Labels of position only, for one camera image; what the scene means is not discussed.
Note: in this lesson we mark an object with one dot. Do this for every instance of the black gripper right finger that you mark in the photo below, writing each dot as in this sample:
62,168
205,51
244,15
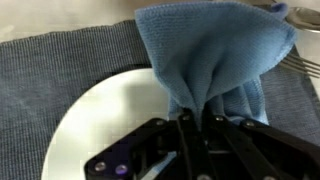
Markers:
253,143

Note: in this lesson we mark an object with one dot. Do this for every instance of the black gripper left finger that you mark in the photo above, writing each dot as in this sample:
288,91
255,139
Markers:
186,143

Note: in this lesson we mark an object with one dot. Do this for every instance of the blue microfiber towel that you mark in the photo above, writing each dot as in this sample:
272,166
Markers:
213,50

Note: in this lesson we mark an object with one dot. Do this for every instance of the white round plate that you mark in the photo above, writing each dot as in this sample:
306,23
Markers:
106,116

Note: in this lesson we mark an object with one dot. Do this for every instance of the silver metal fork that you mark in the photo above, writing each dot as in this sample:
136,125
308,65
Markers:
303,65

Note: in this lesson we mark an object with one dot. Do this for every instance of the dark blue fabric placemat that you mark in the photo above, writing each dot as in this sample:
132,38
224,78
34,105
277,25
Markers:
50,76

